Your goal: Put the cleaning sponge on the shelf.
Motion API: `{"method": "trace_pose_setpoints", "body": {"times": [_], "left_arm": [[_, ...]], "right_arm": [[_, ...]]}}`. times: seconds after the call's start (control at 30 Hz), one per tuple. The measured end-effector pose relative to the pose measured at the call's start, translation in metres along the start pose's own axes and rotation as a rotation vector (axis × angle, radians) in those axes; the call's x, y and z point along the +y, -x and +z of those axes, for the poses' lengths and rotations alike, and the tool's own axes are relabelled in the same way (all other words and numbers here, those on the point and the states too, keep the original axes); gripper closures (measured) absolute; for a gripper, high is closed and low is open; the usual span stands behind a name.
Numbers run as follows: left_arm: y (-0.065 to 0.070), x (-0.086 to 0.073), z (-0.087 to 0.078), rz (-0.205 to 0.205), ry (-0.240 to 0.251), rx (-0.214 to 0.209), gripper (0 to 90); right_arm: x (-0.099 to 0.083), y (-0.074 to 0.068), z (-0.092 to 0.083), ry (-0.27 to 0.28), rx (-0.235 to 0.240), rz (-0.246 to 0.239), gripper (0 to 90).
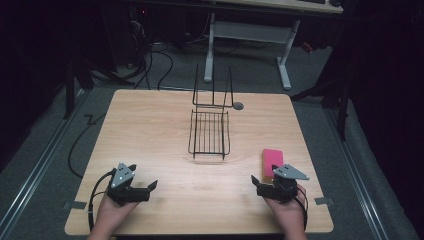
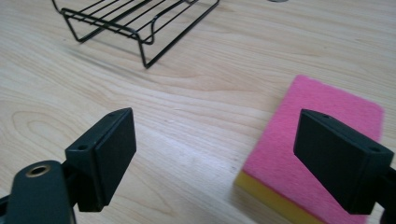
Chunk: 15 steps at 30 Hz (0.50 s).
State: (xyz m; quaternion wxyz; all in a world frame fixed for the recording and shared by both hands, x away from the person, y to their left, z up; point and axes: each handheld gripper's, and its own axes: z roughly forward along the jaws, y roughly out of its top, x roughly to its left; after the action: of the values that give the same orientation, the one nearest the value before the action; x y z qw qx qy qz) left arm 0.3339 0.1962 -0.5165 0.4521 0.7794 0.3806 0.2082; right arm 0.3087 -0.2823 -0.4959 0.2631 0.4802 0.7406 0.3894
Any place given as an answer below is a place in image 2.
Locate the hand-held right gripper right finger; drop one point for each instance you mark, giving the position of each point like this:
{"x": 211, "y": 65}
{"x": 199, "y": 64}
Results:
{"x": 339, "y": 161}

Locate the pink and yellow sponge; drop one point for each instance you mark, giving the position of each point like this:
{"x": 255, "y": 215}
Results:
{"x": 295, "y": 149}

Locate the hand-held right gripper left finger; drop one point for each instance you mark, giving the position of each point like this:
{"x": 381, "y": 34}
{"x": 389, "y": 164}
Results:
{"x": 102, "y": 165}

